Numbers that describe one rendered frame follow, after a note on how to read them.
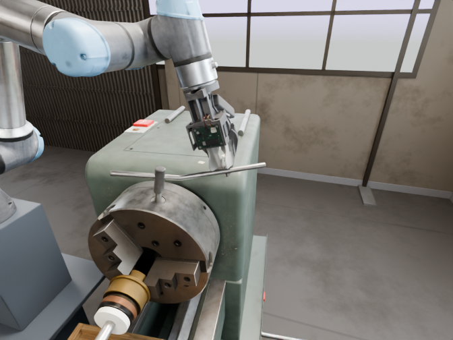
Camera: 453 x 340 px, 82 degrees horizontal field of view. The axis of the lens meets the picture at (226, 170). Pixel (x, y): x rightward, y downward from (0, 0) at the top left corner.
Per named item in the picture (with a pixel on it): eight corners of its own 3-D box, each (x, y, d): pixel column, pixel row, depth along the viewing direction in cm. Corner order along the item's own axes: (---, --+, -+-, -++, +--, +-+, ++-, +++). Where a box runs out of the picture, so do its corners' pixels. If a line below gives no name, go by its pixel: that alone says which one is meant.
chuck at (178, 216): (110, 260, 80) (105, 173, 65) (207, 288, 78) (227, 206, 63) (91, 284, 72) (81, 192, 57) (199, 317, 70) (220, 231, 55)
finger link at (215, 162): (209, 187, 58) (198, 150, 54) (216, 175, 63) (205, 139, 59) (223, 186, 57) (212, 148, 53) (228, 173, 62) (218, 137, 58)
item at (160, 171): (152, 212, 60) (154, 170, 54) (152, 206, 62) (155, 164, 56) (162, 213, 60) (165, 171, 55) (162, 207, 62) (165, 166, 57)
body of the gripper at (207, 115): (193, 154, 53) (173, 94, 48) (203, 139, 60) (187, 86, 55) (228, 148, 50) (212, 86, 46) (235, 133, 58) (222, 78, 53)
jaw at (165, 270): (161, 245, 64) (207, 249, 62) (165, 260, 67) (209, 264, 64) (141, 282, 55) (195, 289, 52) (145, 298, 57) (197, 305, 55)
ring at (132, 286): (113, 261, 57) (86, 298, 49) (153, 267, 56) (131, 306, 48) (121, 289, 62) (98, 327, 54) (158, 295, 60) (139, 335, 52)
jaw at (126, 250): (137, 247, 66) (105, 212, 63) (151, 240, 64) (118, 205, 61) (113, 282, 57) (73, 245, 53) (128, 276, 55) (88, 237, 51)
